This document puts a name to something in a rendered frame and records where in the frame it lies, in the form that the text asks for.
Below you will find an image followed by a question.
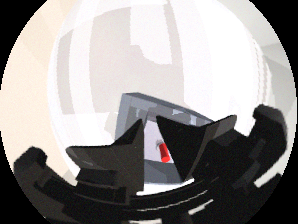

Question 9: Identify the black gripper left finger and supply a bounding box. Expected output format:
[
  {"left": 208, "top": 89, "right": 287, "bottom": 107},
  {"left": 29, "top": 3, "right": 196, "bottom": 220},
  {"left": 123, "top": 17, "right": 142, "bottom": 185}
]
[{"left": 65, "top": 119, "right": 145, "bottom": 192}]

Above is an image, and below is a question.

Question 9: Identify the white square plate with hole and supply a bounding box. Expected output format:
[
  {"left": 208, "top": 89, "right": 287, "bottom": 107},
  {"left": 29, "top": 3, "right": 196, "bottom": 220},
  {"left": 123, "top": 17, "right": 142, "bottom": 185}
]
[{"left": 142, "top": 112, "right": 165, "bottom": 161}]

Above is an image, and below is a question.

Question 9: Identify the red peg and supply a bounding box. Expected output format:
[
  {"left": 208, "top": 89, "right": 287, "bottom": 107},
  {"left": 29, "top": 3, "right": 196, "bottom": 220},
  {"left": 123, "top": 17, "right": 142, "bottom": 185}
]
[{"left": 160, "top": 144, "right": 170, "bottom": 163}]

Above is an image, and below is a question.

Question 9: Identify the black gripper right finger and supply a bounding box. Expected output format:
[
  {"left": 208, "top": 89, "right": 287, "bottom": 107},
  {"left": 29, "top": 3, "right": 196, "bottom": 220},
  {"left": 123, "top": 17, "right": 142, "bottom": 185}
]
[{"left": 156, "top": 115, "right": 237, "bottom": 183}]

